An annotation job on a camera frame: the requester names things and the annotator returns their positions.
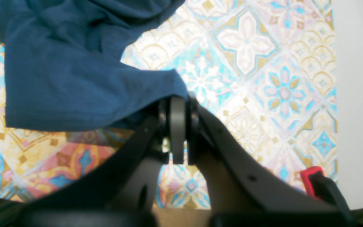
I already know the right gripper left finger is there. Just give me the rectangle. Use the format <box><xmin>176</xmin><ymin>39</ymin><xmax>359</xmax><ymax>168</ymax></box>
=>
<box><xmin>18</xmin><ymin>97</ymin><xmax>186</xmax><ymax>227</ymax></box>

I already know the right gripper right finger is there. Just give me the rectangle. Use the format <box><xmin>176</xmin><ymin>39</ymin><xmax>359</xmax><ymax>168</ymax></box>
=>
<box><xmin>186</xmin><ymin>93</ymin><xmax>352</xmax><ymax>227</ymax></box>

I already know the dark navy t-shirt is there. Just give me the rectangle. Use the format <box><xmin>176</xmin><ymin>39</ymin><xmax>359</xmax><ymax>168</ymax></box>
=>
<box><xmin>0</xmin><ymin>0</ymin><xmax>188</xmax><ymax>131</ymax></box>

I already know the orange clamp lower right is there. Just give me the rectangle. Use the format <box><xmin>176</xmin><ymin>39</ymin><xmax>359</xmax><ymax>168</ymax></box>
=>
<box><xmin>300</xmin><ymin>166</ymin><xmax>357</xmax><ymax>224</ymax></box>

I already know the patterned tile tablecloth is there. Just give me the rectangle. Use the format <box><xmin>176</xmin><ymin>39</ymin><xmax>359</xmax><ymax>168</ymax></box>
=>
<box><xmin>0</xmin><ymin>0</ymin><xmax>338</xmax><ymax>202</ymax></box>

